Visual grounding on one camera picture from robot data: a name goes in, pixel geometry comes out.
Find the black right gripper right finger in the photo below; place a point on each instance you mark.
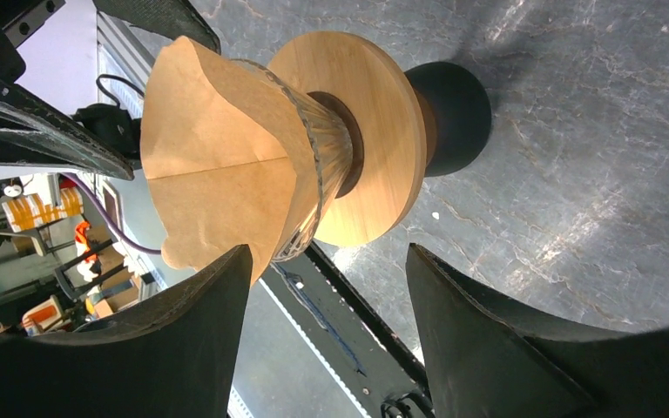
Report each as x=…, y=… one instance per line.
x=489, y=355

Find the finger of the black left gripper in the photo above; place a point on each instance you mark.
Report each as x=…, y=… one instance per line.
x=167, y=18

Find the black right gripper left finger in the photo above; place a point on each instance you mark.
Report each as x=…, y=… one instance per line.
x=172, y=355

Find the single brown paper filter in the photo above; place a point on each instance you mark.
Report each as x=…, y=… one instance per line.
x=226, y=156

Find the clear glass dripper cone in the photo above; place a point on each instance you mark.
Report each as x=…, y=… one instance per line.
x=331, y=149

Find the wooden ring dripper holder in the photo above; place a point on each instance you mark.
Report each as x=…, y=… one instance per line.
x=375, y=90

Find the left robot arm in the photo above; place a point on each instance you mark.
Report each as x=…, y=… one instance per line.
x=50, y=120

